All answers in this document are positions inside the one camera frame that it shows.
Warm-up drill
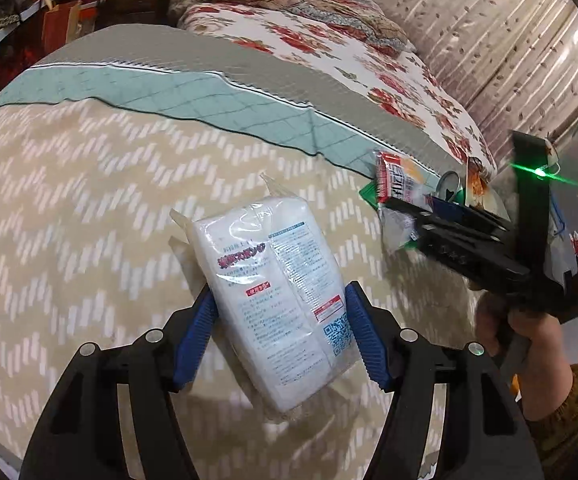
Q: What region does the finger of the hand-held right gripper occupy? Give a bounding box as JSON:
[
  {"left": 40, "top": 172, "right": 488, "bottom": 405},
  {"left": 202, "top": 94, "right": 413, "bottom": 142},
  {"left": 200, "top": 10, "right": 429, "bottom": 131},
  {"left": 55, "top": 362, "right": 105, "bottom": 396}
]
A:
[
  {"left": 411, "top": 224, "right": 532, "bottom": 281},
  {"left": 385, "top": 194, "right": 514, "bottom": 235}
]

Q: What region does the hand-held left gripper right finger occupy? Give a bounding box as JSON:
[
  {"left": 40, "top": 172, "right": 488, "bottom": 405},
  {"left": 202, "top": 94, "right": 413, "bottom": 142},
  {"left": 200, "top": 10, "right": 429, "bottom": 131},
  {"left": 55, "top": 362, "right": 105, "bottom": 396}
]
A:
[{"left": 344, "top": 280, "right": 544, "bottom": 480}]

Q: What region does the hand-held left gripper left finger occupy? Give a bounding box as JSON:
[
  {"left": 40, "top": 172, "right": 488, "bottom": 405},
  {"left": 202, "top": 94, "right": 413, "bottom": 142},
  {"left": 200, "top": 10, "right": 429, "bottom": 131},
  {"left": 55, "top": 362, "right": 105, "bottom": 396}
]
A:
[{"left": 16, "top": 285, "right": 220, "bottom": 480}]

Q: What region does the red and white snack wrapper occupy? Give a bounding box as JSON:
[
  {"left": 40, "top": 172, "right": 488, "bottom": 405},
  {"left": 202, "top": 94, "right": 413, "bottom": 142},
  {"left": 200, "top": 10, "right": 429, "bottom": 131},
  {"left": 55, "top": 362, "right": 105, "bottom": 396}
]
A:
[{"left": 373, "top": 151, "right": 427, "bottom": 253}]

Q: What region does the white sponge packet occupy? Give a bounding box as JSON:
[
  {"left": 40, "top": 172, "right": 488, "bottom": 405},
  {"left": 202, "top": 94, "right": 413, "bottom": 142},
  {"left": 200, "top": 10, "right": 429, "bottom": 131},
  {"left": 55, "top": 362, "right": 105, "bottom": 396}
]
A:
[{"left": 169, "top": 172, "right": 357, "bottom": 423}]

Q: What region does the person's right forearm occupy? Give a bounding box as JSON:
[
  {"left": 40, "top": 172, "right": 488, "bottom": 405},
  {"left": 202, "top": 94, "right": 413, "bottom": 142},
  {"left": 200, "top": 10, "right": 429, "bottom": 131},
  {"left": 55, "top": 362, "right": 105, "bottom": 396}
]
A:
[{"left": 524, "top": 362, "right": 578, "bottom": 480}]

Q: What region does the person's right hand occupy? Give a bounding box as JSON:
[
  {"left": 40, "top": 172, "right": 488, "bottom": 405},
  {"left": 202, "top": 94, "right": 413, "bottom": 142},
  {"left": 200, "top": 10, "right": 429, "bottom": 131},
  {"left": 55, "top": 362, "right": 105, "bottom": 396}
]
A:
[{"left": 474, "top": 292, "right": 574, "bottom": 422}]

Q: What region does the orange printed packet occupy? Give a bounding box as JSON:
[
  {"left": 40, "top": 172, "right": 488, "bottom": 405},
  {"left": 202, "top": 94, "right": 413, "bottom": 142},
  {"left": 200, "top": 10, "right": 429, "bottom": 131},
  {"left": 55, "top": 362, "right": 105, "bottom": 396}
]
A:
[{"left": 465, "top": 156, "right": 496, "bottom": 210}]

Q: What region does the clear plastic wrapper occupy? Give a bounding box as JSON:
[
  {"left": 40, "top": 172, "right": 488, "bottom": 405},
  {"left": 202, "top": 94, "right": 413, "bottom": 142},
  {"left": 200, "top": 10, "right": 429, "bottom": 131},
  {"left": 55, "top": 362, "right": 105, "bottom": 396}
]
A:
[{"left": 544, "top": 200, "right": 578, "bottom": 291}]

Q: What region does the beige zigzag blanket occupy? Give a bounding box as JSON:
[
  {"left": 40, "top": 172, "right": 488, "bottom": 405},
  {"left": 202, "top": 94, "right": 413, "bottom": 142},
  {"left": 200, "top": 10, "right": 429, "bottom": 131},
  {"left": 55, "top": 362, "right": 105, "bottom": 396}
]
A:
[{"left": 0, "top": 25, "right": 494, "bottom": 480}]

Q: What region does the beige leaf print curtain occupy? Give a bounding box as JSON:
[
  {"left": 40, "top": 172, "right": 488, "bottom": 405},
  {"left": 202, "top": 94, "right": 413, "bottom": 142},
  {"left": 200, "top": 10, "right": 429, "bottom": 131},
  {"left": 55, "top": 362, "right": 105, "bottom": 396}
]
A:
[{"left": 361, "top": 0, "right": 578, "bottom": 161}]

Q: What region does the red floral quilt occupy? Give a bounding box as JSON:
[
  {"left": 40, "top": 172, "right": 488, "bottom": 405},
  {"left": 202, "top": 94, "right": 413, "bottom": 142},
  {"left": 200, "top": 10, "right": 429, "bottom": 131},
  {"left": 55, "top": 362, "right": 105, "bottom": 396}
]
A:
[{"left": 176, "top": 2, "right": 494, "bottom": 171}]

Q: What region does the red paper bag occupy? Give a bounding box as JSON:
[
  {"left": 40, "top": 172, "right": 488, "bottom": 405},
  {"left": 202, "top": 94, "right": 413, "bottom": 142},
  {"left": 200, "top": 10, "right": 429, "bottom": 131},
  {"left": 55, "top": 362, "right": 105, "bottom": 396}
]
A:
[{"left": 42, "top": 0, "right": 84, "bottom": 45}]

